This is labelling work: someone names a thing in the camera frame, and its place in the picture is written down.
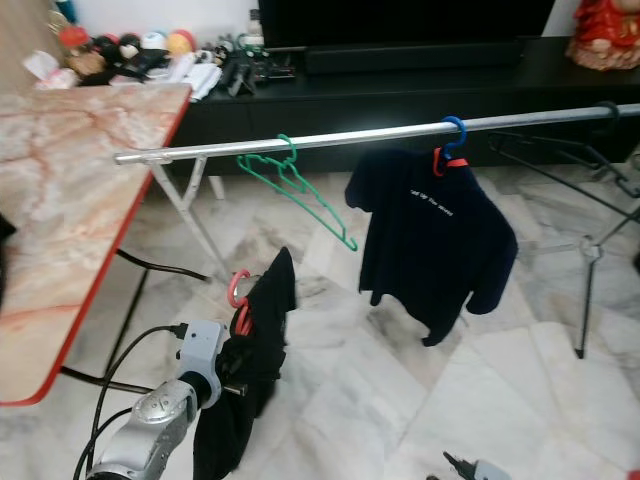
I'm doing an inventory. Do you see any plain black garment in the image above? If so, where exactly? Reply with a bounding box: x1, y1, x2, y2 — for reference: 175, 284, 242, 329
192, 247, 299, 480

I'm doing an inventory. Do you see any blue and red clothes hanger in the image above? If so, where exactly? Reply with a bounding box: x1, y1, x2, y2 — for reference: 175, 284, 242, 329
432, 115, 471, 179

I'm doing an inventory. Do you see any black clothes hanger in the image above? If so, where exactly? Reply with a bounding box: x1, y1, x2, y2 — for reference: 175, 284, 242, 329
490, 100, 640, 199

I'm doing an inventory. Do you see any navy blue t-shirt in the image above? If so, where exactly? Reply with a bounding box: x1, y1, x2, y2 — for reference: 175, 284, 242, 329
345, 148, 519, 348

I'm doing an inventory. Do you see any metal clothes drying rack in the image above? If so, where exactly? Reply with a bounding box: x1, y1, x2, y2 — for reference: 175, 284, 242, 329
115, 103, 640, 359

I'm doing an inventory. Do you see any black remote control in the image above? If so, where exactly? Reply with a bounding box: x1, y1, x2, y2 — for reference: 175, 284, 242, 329
222, 55, 266, 98

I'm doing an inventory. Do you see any white paper stack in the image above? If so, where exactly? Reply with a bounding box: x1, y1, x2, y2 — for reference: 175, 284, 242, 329
160, 52, 226, 99

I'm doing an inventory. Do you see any small black device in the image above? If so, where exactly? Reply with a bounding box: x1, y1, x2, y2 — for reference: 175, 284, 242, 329
260, 55, 299, 81

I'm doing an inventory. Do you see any black television console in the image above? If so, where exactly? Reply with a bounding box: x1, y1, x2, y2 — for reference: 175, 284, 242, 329
180, 35, 640, 176

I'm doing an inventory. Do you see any orange yellow round toy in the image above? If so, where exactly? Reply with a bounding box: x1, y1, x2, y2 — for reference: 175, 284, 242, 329
165, 30, 196, 56

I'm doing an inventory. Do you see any black plush toy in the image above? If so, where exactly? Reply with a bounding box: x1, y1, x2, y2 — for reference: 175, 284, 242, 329
95, 32, 146, 76

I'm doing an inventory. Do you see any white blue round toy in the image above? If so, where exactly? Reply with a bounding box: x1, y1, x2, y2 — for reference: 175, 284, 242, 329
138, 30, 169, 56

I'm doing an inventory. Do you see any red lidded jar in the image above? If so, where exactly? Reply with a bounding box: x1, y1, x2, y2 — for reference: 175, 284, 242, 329
57, 25, 96, 79

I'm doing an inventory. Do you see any pink white tissue pack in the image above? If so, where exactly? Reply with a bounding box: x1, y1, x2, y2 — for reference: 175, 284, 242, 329
23, 50, 61, 89

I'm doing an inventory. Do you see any black soundbar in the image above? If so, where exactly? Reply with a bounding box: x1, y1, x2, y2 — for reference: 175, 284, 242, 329
303, 38, 526, 76

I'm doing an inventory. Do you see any black flat television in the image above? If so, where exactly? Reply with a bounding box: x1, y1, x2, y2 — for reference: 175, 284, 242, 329
257, 0, 556, 49

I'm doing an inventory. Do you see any light wooden cabinet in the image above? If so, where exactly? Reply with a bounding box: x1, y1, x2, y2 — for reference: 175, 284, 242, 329
0, 0, 61, 91

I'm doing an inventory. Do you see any red laughing buddha figurine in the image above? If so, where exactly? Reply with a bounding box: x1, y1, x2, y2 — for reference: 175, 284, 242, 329
565, 0, 640, 71

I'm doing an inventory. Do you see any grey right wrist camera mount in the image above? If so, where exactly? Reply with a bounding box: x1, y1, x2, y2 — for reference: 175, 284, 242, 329
470, 460, 511, 480

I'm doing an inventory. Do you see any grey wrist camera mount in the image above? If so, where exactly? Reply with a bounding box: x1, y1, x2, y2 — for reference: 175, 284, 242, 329
470, 460, 511, 480
178, 320, 229, 388

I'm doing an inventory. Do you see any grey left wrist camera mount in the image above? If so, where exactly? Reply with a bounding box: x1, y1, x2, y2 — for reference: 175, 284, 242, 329
178, 320, 229, 388

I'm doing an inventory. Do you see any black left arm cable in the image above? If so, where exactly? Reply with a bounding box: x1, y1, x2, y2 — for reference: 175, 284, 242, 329
72, 322, 191, 480

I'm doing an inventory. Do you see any green wire clothes hanger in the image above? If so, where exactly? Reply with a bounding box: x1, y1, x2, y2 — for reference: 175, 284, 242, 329
237, 135, 359, 253

